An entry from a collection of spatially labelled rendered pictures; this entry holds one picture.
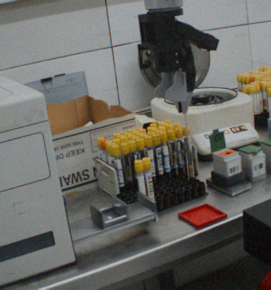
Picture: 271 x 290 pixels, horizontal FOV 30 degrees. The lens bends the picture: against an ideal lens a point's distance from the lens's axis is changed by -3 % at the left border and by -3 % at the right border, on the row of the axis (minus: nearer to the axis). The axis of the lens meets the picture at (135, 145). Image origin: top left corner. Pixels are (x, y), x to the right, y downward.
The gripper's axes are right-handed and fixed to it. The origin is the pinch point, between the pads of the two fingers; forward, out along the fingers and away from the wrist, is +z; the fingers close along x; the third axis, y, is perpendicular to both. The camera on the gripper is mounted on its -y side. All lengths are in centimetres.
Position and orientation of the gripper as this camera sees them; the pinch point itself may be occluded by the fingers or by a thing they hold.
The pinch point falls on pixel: (184, 106)
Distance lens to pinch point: 105.7
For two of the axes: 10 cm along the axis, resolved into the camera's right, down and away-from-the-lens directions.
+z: 1.2, 9.4, 3.1
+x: 4.7, 2.2, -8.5
